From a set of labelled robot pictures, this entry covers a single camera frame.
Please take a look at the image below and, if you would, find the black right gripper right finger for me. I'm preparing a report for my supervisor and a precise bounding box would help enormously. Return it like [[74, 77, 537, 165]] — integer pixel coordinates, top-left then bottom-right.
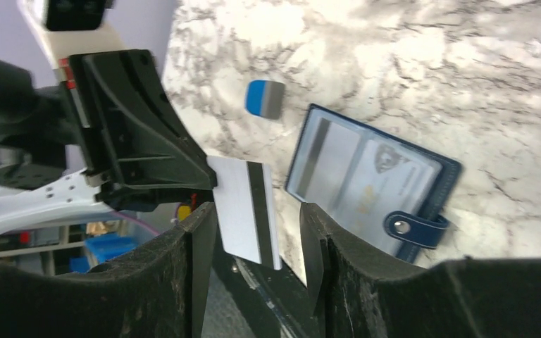
[[299, 203, 541, 337]]

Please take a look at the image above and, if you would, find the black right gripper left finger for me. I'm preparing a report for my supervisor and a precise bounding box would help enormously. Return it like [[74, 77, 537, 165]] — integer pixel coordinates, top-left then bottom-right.
[[0, 203, 218, 337]]

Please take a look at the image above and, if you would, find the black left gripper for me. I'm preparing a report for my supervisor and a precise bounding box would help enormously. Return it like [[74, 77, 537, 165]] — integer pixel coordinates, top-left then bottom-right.
[[0, 49, 217, 211]]

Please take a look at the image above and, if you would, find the white striped card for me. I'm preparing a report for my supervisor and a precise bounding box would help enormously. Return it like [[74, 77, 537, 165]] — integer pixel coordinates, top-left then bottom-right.
[[207, 156, 282, 270], [289, 116, 361, 210]]

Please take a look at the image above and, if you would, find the blue card holder wallet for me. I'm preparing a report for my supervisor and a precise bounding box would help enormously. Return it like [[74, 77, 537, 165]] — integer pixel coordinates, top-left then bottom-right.
[[285, 104, 462, 263]]

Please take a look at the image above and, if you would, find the white card with crest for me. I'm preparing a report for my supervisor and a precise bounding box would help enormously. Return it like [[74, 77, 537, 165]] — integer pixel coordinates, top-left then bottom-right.
[[332, 139, 442, 254]]

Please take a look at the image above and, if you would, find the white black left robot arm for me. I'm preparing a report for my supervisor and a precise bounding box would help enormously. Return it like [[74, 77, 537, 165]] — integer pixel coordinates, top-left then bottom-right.
[[0, 49, 217, 234]]

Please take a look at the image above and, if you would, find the small blue plastic box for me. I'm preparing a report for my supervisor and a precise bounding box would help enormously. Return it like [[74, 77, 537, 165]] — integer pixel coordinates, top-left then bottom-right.
[[244, 80, 286, 120]]

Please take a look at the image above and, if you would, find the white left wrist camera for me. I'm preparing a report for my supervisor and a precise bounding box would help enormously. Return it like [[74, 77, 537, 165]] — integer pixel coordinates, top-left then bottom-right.
[[17, 1, 125, 70]]

